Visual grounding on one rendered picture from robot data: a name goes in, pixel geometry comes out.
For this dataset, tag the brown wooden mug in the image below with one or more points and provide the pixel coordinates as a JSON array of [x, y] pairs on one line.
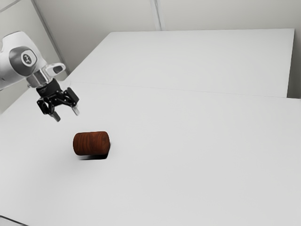
[[91, 143]]

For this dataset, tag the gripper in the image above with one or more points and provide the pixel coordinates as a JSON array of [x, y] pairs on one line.
[[48, 90]]

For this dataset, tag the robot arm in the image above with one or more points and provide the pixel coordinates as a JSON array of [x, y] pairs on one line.
[[21, 58]]

